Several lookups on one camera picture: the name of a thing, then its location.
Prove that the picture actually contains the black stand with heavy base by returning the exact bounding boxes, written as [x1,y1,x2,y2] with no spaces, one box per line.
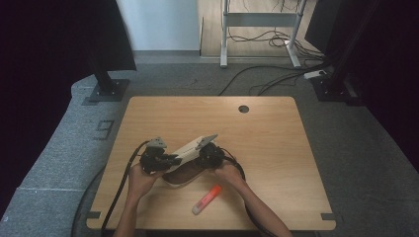
[310,0,368,107]

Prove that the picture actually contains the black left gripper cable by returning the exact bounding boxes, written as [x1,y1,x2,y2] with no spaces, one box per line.
[100,140,151,237]

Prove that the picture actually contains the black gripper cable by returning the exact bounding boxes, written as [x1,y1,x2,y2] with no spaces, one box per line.
[219,147,280,237]
[100,140,151,237]

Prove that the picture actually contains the white metal desk frame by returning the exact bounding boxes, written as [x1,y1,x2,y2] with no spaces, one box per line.
[219,0,309,69]

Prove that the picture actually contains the tangle of black floor cables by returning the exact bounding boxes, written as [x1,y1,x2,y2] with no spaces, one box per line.
[226,28,325,62]

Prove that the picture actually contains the white power strip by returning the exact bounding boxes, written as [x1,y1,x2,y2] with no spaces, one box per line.
[303,69,327,81]

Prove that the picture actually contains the black hanging curtain panel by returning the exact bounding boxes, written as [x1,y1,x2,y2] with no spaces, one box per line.
[78,0,137,73]

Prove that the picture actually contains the black stand with square base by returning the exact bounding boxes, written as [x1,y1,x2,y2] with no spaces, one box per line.
[86,48,130,103]

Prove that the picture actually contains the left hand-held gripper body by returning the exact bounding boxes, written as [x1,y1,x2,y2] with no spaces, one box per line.
[139,136,172,175]

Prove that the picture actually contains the long black floor cable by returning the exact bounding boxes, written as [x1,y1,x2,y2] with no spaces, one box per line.
[216,63,329,97]

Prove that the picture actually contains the orange highlighter marker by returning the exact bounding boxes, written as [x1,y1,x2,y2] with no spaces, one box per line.
[192,184,222,216]

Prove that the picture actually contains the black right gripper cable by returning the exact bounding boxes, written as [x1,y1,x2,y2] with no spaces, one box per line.
[219,147,280,237]

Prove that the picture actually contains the cream zip pencil case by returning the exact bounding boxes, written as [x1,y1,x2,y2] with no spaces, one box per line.
[162,135,215,190]

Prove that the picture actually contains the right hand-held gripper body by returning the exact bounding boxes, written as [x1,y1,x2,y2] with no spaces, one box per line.
[196,133,226,170]

